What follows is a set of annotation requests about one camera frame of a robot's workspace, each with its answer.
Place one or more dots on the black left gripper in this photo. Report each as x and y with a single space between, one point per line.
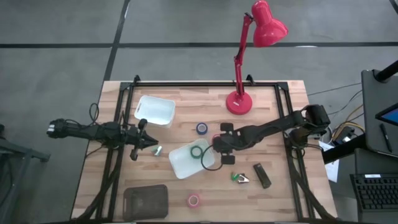
133 138

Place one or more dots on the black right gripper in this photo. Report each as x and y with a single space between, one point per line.
231 142

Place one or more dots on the teal staple remover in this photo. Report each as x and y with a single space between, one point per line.
157 151

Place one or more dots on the blue tape roll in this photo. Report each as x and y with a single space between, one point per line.
197 128

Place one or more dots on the green mini stapler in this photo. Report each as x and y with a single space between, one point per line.
234 176

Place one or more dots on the black stapler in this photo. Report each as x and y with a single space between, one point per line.
261 175

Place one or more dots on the dark grey plastic bin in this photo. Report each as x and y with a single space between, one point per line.
145 203

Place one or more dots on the pink tape roll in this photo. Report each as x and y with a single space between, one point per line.
188 200

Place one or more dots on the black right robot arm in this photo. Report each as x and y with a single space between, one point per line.
273 126

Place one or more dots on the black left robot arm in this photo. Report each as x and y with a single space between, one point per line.
93 132

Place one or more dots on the green tape roll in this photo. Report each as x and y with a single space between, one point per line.
191 152

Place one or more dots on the white plastic bin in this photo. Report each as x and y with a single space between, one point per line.
154 110
186 166

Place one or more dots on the red desk lamp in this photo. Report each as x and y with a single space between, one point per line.
238 102

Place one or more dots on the white paper sheet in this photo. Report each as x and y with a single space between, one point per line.
332 168

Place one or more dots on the black power adapter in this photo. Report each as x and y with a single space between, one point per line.
345 134

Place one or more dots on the grey metal stand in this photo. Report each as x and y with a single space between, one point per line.
18 155

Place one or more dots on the dark grey side desk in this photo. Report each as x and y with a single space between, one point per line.
373 102

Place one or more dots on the black computer keyboard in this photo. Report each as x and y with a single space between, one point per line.
376 193

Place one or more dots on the black pen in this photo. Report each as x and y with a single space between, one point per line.
385 137

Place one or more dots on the tablet with blue screen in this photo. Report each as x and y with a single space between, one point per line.
390 116

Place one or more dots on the black pole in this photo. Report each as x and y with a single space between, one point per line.
387 72

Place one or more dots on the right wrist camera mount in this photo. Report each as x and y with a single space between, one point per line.
217 143

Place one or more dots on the black aluminium table frame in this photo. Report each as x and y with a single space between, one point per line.
202 84

